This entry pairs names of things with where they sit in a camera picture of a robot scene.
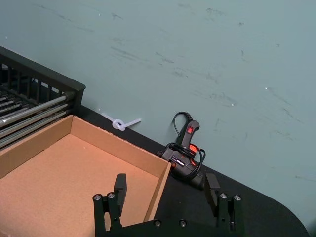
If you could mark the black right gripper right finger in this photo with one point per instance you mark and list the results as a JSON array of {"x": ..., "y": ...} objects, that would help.
[{"x": 211, "y": 195}]

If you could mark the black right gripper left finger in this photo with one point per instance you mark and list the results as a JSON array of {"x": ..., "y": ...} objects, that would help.
[{"x": 120, "y": 195}]

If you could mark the shallow brown cardboard tray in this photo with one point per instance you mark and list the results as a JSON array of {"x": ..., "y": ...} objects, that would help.
[{"x": 61, "y": 172}]

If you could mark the black rack with steel bars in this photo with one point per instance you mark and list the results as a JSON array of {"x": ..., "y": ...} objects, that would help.
[{"x": 49, "y": 77}]

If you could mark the plain pale wall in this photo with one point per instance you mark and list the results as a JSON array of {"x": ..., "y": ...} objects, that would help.
[{"x": 197, "y": 61}]

